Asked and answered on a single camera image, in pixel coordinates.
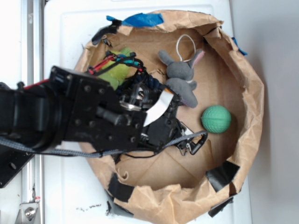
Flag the yellow-green plush toy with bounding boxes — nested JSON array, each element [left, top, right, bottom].
[[97, 47, 133, 90]]

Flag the brown paper bag bowl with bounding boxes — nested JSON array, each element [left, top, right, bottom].
[[75, 10, 264, 224]]

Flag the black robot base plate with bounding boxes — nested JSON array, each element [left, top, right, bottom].
[[0, 82, 38, 188]]

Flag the grey plush bunny toy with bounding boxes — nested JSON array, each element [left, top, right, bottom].
[[158, 34, 206, 109]]

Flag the white plastic board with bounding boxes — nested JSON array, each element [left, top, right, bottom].
[[43, 0, 254, 224]]

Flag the aluminium frame rail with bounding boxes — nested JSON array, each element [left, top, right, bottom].
[[17, 0, 45, 224]]

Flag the green rubber ball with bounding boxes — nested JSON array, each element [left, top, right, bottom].
[[201, 105, 232, 133]]

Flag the grey braided cable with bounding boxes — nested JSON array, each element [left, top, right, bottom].
[[0, 130, 208, 158]]

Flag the red and teal wires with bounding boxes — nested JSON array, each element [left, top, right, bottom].
[[87, 52, 147, 76]]

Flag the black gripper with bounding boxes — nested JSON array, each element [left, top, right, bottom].
[[123, 85, 208, 156]]

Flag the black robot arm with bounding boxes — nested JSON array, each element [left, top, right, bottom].
[[0, 67, 208, 158]]

